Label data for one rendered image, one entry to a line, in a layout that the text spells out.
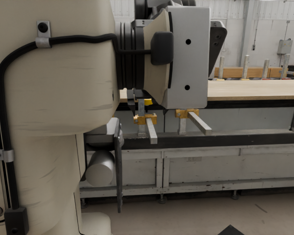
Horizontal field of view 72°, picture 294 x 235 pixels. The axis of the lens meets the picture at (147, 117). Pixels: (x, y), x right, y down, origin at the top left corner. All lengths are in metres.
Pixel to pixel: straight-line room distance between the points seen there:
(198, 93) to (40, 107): 0.16
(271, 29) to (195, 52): 9.83
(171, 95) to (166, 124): 1.22
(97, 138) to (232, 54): 8.99
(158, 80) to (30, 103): 0.13
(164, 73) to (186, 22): 0.06
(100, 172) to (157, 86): 0.18
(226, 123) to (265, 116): 0.29
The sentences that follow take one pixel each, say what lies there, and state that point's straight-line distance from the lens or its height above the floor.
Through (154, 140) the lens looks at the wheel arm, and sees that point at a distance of 0.92.
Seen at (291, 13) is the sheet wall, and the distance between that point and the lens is 10.55.
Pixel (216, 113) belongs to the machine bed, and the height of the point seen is 0.77.
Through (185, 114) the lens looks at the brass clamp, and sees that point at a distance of 1.22.
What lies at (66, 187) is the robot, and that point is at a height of 1.04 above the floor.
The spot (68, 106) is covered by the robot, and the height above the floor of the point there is 1.14.
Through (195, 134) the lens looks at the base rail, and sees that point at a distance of 1.29.
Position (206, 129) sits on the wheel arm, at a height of 0.85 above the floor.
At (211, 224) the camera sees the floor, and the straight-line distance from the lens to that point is 1.72.
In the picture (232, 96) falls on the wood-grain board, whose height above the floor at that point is 0.90.
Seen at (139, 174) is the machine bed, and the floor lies 0.27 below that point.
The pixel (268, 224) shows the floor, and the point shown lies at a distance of 1.87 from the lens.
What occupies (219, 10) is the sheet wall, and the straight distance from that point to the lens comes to 9.12.
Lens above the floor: 1.18
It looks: 18 degrees down
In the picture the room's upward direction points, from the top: straight up
